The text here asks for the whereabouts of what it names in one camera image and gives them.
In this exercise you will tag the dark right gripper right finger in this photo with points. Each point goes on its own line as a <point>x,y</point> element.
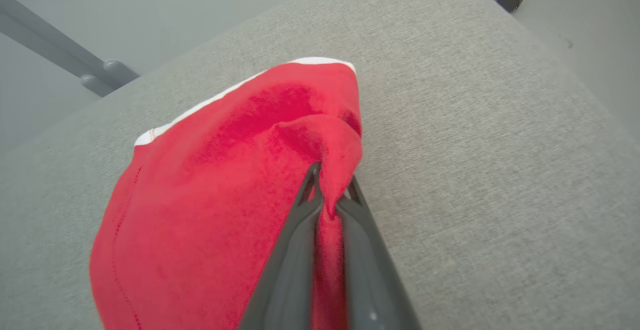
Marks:
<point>370,280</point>

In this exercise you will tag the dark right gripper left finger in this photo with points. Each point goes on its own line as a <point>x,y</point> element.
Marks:
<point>290,270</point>

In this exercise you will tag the red basketball jersey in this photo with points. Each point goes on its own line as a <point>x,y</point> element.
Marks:
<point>210,195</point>

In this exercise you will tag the grey metal frame leg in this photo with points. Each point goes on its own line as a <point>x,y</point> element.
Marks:
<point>55,44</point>

